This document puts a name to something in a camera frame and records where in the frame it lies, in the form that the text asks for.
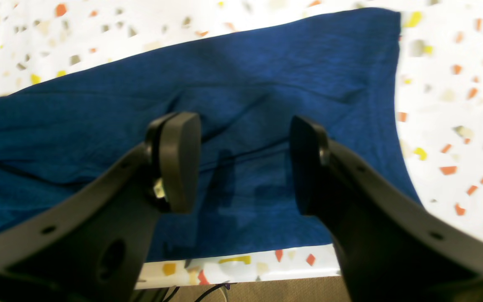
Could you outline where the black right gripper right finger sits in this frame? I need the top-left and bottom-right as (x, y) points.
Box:
(289, 116), (483, 302)

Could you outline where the terrazzo patterned tablecloth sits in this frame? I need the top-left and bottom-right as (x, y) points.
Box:
(0, 0), (483, 290)

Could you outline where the blue t-shirt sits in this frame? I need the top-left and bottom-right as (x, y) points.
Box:
(0, 8), (420, 262)

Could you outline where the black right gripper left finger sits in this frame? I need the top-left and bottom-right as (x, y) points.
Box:
(0, 112), (201, 302)

